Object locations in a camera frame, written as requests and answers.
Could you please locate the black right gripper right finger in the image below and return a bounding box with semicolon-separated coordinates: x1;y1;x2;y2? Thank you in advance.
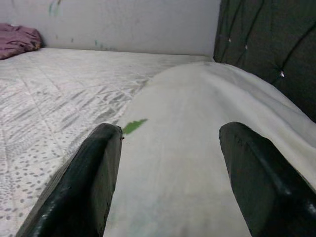
218;121;316;237

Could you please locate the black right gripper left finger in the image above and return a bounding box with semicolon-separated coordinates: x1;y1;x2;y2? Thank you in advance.
14;122;123;237

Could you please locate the grey patterned mattress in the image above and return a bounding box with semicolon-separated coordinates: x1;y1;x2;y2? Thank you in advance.
0;47;216;237

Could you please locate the black tufted headboard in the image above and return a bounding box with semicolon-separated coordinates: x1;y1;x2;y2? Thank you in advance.
213;0;316;124

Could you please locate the purple cartoon print blanket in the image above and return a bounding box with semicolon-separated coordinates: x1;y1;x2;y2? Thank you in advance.
0;22;43;60

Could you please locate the white pillow green tree print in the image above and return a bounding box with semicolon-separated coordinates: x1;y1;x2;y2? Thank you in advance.
103;61;316;237

